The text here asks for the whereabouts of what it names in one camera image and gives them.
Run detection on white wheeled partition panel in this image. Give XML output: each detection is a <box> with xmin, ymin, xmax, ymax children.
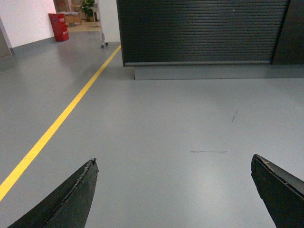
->
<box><xmin>97</xmin><ymin>0</ymin><xmax>121</xmax><ymax>48</ymax></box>

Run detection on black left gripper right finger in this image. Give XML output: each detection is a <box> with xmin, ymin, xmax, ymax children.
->
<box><xmin>251</xmin><ymin>154</ymin><xmax>304</xmax><ymax>228</ymax></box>

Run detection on wooden crate pallet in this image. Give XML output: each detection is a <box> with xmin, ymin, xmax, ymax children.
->
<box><xmin>64</xmin><ymin>12</ymin><xmax>82</xmax><ymax>27</ymax></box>

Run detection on red fire extinguisher cabinet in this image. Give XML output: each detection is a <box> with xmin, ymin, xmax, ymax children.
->
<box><xmin>48</xmin><ymin>13</ymin><xmax>69</xmax><ymax>42</ymax></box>

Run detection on green potted plant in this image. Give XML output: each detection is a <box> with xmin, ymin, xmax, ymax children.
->
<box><xmin>80</xmin><ymin>0</ymin><xmax>95</xmax><ymax>17</ymax></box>

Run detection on dark ribbed checkout counter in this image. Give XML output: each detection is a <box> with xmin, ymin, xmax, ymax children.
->
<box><xmin>117</xmin><ymin>0</ymin><xmax>304</xmax><ymax>80</ymax></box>

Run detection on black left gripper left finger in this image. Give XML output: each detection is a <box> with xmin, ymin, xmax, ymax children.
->
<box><xmin>10</xmin><ymin>158</ymin><xmax>99</xmax><ymax>228</ymax></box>

